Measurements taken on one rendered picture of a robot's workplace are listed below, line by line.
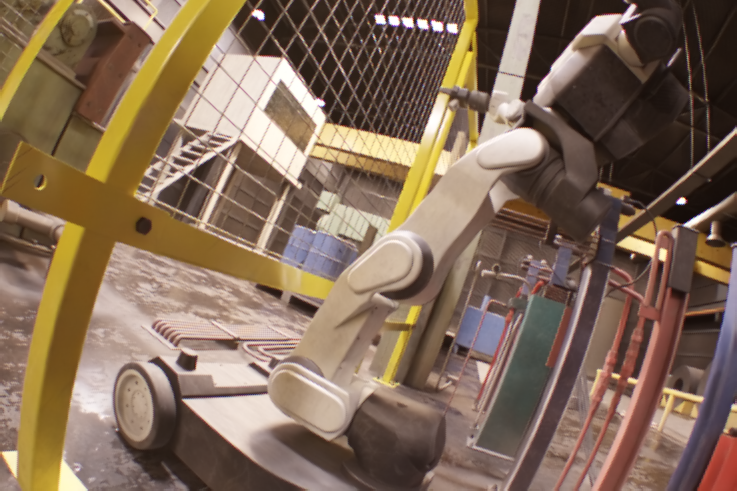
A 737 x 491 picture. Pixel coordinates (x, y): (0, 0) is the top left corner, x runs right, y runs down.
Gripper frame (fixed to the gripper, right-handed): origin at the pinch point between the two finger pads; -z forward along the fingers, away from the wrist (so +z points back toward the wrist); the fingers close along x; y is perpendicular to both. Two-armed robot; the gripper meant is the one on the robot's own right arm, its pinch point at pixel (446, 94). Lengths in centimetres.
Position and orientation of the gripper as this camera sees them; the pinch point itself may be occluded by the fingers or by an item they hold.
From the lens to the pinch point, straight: 167.3
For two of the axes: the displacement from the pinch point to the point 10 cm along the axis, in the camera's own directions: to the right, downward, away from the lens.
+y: 3.6, -9.1, 1.9
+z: 8.9, 2.9, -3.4
